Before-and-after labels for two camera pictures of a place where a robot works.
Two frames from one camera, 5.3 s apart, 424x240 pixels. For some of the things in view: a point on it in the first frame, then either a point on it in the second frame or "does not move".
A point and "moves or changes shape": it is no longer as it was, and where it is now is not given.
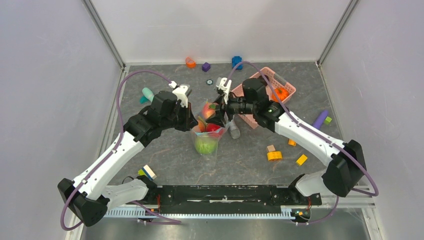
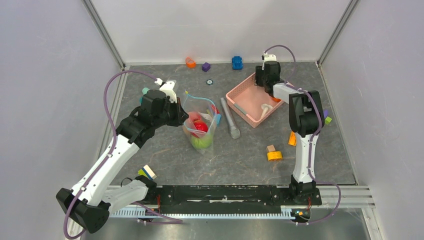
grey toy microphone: [234, 131] does not move
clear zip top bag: [205, 138] moves or changes shape
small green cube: [328, 120] does not move
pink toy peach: [200, 127] moves or changes shape
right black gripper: [218, 119] to [258, 73]
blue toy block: [235, 60] does not move
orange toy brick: [292, 142] does not move
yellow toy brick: [274, 156] does not move
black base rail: [229, 199] does not move
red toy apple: [211, 127] to [200, 125]
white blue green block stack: [147, 171] does not move
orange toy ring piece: [190, 63] does not move
